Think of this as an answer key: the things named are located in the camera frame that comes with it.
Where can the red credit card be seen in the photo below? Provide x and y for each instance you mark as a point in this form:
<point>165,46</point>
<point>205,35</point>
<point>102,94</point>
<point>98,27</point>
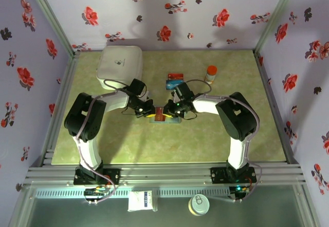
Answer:
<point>160,113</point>
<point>175,76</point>

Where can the grey-green card holder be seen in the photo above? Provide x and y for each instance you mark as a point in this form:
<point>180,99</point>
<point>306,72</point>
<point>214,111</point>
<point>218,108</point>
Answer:
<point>174,121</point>

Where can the blue VIP credit card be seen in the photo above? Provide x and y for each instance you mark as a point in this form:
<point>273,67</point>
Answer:
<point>173,84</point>

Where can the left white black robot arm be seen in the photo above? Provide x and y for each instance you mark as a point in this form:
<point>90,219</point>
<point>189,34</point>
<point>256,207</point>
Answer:
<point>84,116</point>

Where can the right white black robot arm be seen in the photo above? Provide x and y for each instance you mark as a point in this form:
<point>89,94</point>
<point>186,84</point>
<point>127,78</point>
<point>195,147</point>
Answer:
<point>236,119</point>

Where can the clear acrylic tray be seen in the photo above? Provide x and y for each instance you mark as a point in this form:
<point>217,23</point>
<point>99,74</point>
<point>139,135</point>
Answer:
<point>174,81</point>

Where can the orange lid small bottle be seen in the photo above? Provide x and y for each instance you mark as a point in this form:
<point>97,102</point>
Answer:
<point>211,73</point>

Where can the white zip case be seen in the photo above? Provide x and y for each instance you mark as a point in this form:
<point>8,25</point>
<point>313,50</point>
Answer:
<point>119,65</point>

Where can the wide aluminium extrusion beam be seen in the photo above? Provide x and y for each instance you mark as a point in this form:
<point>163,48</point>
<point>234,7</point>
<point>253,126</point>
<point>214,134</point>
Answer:
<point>167,173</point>

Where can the white paper packet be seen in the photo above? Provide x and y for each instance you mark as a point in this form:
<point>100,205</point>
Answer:
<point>138,201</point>

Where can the small circuit board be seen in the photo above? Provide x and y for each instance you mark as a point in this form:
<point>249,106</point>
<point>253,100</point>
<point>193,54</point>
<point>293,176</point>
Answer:
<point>239,189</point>
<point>95,193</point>

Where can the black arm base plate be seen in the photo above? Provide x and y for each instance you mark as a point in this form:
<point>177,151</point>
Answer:
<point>217,175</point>
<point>113,176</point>

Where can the aluminium side rail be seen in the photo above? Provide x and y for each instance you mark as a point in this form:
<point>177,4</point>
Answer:
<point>70,67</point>
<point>274,108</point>

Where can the aluminium corner post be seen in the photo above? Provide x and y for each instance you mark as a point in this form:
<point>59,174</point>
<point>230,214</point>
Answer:
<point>275,18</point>
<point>52,18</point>

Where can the aluminium frame leg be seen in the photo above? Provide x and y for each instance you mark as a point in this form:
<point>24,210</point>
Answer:
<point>21,206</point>
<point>307,206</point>

